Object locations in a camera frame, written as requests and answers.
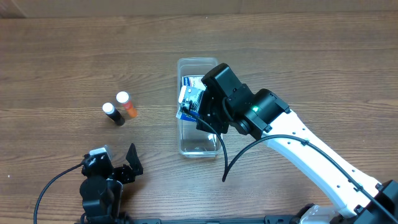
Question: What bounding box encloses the clear plastic container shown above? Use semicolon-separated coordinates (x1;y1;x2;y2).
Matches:
177;57;222;158

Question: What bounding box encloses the blue lozenge box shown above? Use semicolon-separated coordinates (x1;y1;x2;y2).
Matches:
176;108;197;122

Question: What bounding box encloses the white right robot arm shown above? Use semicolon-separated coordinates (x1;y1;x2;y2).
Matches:
198;63;397;223

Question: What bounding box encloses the black bottle white cap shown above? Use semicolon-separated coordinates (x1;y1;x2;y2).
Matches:
102;103;125;126

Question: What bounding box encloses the orange bottle white cap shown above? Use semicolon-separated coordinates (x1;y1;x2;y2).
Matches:
116;91;137;118

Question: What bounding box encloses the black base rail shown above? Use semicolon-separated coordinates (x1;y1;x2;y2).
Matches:
105;215;295;224

